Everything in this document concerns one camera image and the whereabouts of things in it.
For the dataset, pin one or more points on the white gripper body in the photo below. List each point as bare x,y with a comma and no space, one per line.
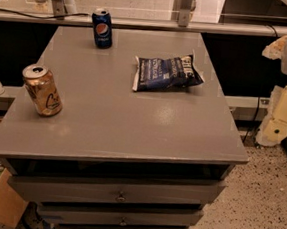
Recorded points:
274,128

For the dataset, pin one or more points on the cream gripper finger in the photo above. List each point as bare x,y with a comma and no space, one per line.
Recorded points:
275,49

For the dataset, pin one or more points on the blue chip bag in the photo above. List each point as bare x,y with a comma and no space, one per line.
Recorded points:
159,74

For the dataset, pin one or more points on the orange gold soda can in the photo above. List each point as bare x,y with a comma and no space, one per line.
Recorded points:
41,87

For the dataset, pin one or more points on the blue Pepsi can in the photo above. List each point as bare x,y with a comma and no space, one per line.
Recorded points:
101,21

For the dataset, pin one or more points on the grey drawer cabinet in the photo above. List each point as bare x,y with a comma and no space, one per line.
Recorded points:
168,151

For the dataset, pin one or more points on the top drawer knob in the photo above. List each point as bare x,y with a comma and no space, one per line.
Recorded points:
120,197

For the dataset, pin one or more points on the drawer knob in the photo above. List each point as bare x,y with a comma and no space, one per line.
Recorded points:
120,197
123,222

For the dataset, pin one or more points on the middle drawer knob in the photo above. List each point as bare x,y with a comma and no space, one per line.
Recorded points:
123,222

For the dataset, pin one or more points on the cardboard box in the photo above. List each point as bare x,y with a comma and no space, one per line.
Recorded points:
12,206

